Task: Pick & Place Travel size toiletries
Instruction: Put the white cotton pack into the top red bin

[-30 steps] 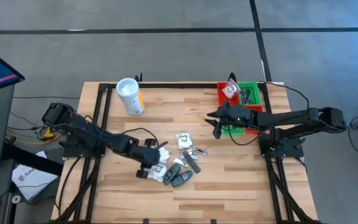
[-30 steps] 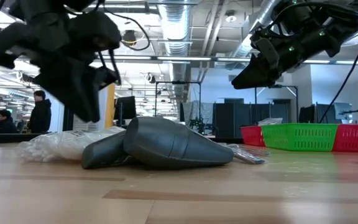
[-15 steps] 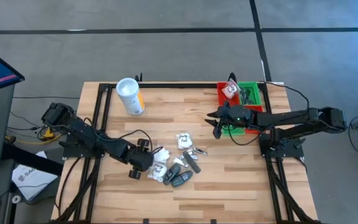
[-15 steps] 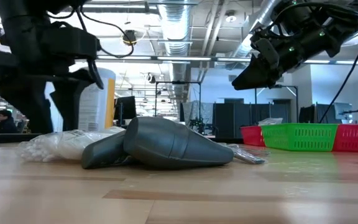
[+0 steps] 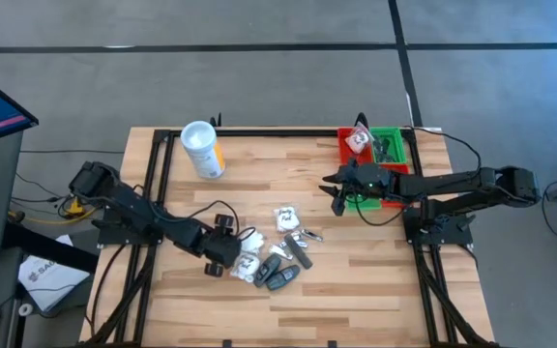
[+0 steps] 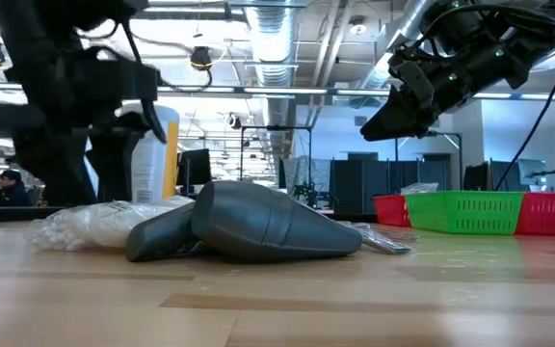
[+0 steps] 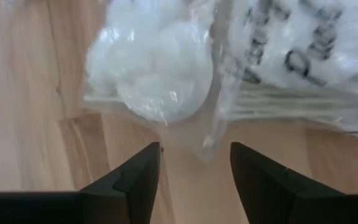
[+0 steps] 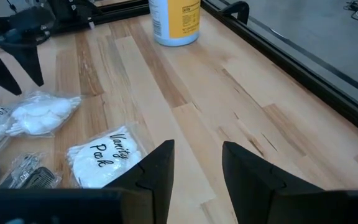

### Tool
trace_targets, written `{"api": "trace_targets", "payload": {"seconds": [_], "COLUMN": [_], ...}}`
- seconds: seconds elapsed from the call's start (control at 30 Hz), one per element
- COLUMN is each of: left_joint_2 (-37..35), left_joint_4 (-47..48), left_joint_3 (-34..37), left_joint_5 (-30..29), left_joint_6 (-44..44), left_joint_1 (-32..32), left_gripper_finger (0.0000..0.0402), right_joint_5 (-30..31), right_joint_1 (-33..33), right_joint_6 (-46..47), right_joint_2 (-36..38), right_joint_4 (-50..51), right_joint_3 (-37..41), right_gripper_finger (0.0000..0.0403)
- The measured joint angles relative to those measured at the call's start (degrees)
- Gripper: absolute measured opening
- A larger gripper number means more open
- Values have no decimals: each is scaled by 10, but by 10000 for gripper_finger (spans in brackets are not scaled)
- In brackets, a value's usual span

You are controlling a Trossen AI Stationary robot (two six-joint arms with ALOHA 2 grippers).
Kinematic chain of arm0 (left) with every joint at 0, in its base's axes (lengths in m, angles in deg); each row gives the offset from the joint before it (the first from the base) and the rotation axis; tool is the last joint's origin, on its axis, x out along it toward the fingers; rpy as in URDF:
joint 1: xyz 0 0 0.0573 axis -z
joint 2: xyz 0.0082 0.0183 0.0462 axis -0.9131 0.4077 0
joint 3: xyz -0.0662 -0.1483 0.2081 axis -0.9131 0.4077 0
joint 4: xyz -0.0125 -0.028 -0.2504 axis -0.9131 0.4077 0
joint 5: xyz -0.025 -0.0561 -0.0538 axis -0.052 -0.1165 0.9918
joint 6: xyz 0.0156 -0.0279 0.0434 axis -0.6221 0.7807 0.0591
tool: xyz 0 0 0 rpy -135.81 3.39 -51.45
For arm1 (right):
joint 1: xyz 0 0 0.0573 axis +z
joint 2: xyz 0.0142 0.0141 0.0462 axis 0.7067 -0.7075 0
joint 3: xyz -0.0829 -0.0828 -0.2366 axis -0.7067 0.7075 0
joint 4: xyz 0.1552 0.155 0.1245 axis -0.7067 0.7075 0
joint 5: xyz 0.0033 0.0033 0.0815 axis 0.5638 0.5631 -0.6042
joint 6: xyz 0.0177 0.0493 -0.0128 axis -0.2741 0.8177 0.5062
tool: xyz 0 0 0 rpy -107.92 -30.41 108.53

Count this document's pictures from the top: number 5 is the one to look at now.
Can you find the black aluminium table frame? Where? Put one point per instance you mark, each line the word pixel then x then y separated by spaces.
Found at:
pixel 283 132

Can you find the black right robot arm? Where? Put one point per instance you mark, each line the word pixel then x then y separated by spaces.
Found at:
pixel 452 183

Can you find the black table edge clamp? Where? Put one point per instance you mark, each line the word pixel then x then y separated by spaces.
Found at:
pixel 361 121
pixel 216 121

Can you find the white printed booklet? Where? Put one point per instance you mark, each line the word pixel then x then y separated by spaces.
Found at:
pixel 49 285

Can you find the dark grey long tube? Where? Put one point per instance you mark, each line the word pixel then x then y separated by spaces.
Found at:
pixel 299 251

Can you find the grey hair dryer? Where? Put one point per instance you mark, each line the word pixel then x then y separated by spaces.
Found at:
pixel 283 278

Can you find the black comb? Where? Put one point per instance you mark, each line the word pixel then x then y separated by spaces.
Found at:
pixel 384 152

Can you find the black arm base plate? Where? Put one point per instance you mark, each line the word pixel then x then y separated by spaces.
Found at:
pixel 114 237
pixel 452 237

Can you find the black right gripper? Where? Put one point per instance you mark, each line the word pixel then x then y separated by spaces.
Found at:
pixel 375 181

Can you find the white wipes canister orange label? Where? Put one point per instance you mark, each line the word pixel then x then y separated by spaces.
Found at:
pixel 203 150

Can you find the clear vanity pack bag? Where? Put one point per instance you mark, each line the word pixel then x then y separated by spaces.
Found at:
pixel 357 140
pixel 254 241
pixel 245 266
pixel 286 220

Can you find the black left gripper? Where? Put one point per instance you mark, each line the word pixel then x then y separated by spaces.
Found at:
pixel 220 244

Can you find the small tape roll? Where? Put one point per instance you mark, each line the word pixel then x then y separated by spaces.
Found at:
pixel 21 309

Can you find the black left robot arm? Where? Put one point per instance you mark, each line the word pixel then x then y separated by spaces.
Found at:
pixel 128 203

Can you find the black car key fobs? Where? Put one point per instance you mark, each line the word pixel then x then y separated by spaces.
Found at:
pixel 267 270

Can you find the small black edge bracket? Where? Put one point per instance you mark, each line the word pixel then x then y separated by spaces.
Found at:
pixel 332 344
pixel 227 344

